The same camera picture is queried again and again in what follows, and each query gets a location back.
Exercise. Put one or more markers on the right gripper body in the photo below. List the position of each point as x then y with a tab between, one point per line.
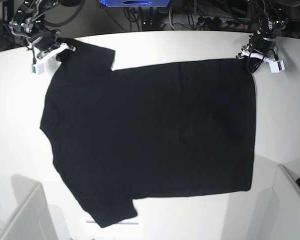
44	40

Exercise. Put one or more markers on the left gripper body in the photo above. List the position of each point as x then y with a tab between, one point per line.
261	42

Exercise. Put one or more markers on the black T-shirt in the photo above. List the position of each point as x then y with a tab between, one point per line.
180	129

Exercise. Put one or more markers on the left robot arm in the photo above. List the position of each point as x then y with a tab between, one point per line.
273	19

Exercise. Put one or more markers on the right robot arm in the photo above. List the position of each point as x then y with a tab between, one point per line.
30	18

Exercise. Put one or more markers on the power strip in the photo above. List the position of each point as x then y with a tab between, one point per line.
217	22

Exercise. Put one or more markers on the blue box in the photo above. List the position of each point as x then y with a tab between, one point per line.
135	3

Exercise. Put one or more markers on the white partition right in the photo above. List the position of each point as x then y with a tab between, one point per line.
287	225

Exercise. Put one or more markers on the white partition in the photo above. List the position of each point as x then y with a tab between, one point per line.
287	225
31	220

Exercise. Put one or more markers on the white partition left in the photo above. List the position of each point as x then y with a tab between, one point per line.
31	220

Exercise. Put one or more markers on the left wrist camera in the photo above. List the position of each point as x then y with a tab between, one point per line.
276	66

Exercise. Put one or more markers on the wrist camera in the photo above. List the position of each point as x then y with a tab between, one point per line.
276	66
37	68

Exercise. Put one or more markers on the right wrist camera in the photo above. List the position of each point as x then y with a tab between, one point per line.
37	68

